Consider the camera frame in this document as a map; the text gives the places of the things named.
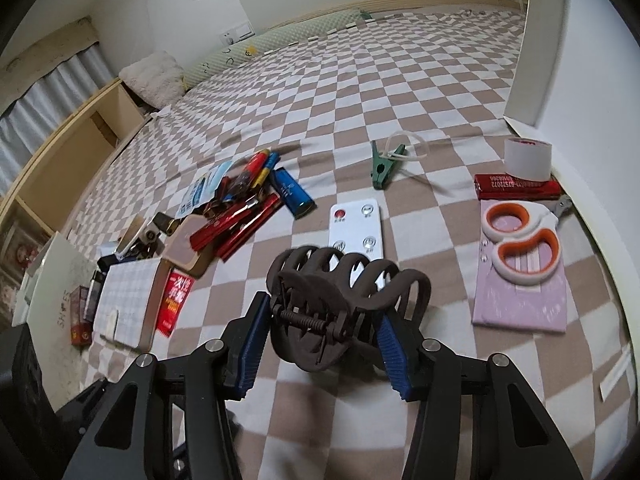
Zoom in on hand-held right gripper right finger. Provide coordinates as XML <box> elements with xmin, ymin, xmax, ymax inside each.
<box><xmin>375</xmin><ymin>310</ymin><xmax>586</xmax><ymax>480</ymax></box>

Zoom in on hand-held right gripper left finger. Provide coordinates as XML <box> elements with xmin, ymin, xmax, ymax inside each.
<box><xmin>62</xmin><ymin>290</ymin><xmax>273</xmax><ymax>480</ymax></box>

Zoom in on brown hair claw clip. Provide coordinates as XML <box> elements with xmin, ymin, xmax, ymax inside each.
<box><xmin>265</xmin><ymin>245</ymin><xmax>432</xmax><ymax>373</ymax></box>

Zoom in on white storage box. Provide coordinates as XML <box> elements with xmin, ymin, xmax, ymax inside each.
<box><xmin>14</xmin><ymin>231</ymin><xmax>103</xmax><ymax>343</ymax></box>

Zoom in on purple printed card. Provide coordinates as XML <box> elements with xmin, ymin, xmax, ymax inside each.
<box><xmin>472</xmin><ymin>200</ymin><xmax>568</xmax><ymax>333</ymax></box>

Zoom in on red sachet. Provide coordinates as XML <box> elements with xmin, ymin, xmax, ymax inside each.
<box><xmin>155</xmin><ymin>267</ymin><xmax>196</xmax><ymax>333</ymax></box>

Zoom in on small brown box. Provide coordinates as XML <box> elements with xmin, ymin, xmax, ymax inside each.
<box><xmin>70</xmin><ymin>285</ymin><xmax>93</xmax><ymax>346</ymax></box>

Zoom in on brown square card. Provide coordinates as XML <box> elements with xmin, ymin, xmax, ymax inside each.
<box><xmin>165</xmin><ymin>215</ymin><xmax>216</xmax><ymax>278</ymax></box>

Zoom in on red-dress doll in clear box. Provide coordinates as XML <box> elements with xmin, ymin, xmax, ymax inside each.
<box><xmin>7</xmin><ymin>222</ymin><xmax>48</xmax><ymax>273</ymax></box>

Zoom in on white grid notebook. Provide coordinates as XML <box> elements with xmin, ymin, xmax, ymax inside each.
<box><xmin>92</xmin><ymin>257</ymin><xmax>173</xmax><ymax>353</ymax></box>

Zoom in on white remote control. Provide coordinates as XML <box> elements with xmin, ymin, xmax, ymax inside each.
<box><xmin>327</xmin><ymin>199</ymin><xmax>388</xmax><ymax>291</ymax></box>

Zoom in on orange white scissors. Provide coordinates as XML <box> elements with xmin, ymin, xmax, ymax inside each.
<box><xmin>481</xmin><ymin>199</ymin><xmax>576</xmax><ymax>287</ymax></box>

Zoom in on white and brass clip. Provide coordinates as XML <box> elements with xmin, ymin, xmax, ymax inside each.
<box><xmin>116</xmin><ymin>211</ymin><xmax>181</xmax><ymax>256</ymax></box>

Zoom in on blue metallic lighter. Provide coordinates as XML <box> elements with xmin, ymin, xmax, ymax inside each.
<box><xmin>272</xmin><ymin>167</ymin><xmax>317</xmax><ymax>220</ymax></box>

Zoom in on blue white packet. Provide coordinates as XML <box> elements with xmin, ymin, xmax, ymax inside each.
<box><xmin>177</xmin><ymin>160</ymin><xmax>233</xmax><ymax>218</ymax></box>

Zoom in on colourful pen packet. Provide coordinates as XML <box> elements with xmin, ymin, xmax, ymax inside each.
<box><xmin>227</xmin><ymin>149</ymin><xmax>280</xmax><ymax>196</ymax></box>

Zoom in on green clothes peg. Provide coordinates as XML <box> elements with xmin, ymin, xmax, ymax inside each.
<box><xmin>369</xmin><ymin>140</ymin><xmax>407</xmax><ymax>191</ymax></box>

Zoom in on red flat box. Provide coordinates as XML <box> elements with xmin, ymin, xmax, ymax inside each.
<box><xmin>472</xmin><ymin>172</ymin><xmax>568</xmax><ymax>201</ymax></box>

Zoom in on white paper strip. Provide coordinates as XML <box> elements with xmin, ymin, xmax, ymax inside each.
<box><xmin>599</xmin><ymin>347</ymin><xmax>632</xmax><ymax>396</ymax></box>

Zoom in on white plastic loop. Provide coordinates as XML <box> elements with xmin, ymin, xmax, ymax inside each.
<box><xmin>382</xmin><ymin>130</ymin><xmax>456</xmax><ymax>196</ymax></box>

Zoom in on white tape roll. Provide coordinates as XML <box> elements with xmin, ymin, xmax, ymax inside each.
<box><xmin>502</xmin><ymin>136</ymin><xmax>553</xmax><ymax>181</ymax></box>

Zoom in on wooden shelf unit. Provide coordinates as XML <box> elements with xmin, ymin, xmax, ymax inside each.
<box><xmin>0</xmin><ymin>77</ymin><xmax>151</xmax><ymax>241</ymax></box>

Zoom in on checkered bed sheet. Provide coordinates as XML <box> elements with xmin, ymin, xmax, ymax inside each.
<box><xmin>65</xmin><ymin>7</ymin><xmax>640</xmax><ymax>480</ymax></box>

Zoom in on white fluffy pillow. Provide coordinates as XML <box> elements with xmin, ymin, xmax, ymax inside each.
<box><xmin>119</xmin><ymin>52</ymin><xmax>186</xmax><ymax>108</ymax></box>

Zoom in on grey curtain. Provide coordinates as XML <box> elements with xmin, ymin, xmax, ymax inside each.
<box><xmin>0</xmin><ymin>17</ymin><xmax>116</xmax><ymax>188</ymax></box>

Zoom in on pale green bolster cushion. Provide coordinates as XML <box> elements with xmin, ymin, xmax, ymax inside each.
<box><xmin>182</xmin><ymin>10</ymin><xmax>371</xmax><ymax>91</ymax></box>

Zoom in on large white board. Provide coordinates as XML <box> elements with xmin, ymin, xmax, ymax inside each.
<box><xmin>502</xmin><ymin>0</ymin><xmax>640</xmax><ymax>356</ymax></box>

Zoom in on white wall socket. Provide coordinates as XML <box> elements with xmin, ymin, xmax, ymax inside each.
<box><xmin>218</xmin><ymin>22</ymin><xmax>254</xmax><ymax>46</ymax></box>

